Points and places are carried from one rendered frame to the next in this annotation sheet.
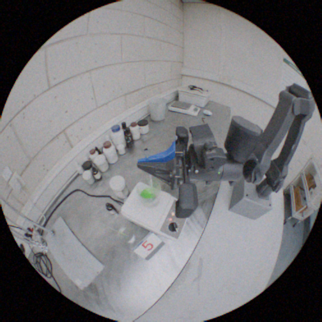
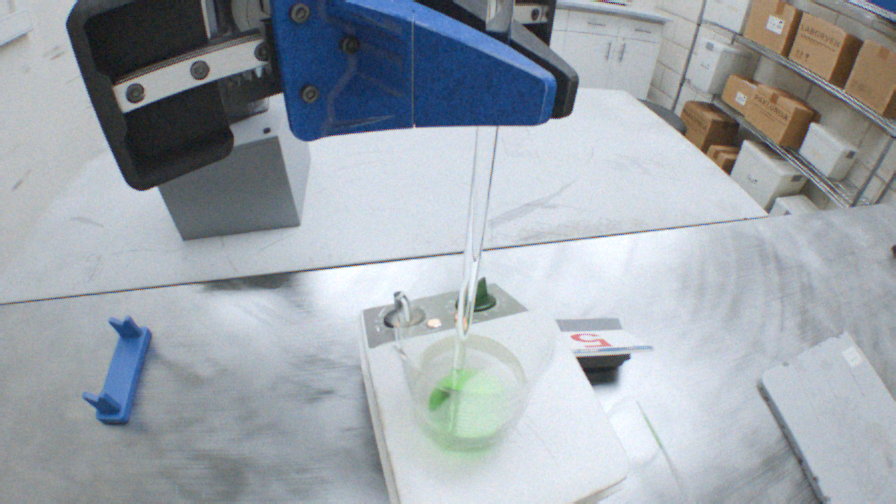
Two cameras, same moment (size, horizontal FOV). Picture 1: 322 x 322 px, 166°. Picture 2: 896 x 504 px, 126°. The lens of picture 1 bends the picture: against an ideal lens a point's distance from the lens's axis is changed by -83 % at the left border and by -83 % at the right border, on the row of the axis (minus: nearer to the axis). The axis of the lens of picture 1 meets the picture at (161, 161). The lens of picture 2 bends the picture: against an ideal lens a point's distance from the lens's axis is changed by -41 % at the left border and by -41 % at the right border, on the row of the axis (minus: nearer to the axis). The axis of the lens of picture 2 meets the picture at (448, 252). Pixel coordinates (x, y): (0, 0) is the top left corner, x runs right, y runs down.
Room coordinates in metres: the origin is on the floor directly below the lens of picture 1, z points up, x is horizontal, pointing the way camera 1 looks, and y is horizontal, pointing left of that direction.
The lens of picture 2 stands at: (0.22, 0.09, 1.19)
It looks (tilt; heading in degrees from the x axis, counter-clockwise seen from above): 44 degrees down; 227
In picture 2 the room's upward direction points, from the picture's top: 3 degrees clockwise
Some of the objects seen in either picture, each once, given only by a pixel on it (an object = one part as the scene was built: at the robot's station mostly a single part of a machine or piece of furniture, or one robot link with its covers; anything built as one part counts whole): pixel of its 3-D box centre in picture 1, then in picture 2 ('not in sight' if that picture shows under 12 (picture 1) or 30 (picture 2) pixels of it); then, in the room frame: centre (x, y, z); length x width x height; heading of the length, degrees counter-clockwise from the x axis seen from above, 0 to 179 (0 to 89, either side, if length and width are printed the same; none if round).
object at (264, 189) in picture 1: (266, 187); (236, 87); (0.13, -0.39, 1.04); 0.07 x 0.07 x 0.06; 70
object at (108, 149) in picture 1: (110, 151); not in sight; (0.40, 0.25, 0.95); 0.06 x 0.06 x 0.11
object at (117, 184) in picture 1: (119, 188); not in sight; (0.22, 0.16, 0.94); 0.06 x 0.06 x 0.08
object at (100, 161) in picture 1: (101, 163); not in sight; (0.35, 0.28, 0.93); 0.06 x 0.06 x 0.07
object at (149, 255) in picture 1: (149, 246); (588, 335); (0.01, 0.04, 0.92); 0.09 x 0.06 x 0.04; 140
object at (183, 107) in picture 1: (184, 107); not in sight; (1.02, -0.21, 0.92); 0.26 x 0.19 x 0.05; 65
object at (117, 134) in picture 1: (117, 137); not in sight; (0.51, 0.23, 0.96); 0.07 x 0.07 x 0.13
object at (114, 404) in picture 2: not in sight; (116, 365); (0.36, -0.20, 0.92); 0.10 x 0.03 x 0.04; 60
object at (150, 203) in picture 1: (150, 193); (463, 372); (0.15, 0.03, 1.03); 0.07 x 0.06 x 0.08; 147
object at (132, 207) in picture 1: (145, 203); (493, 415); (0.14, 0.05, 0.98); 0.12 x 0.12 x 0.01; 65
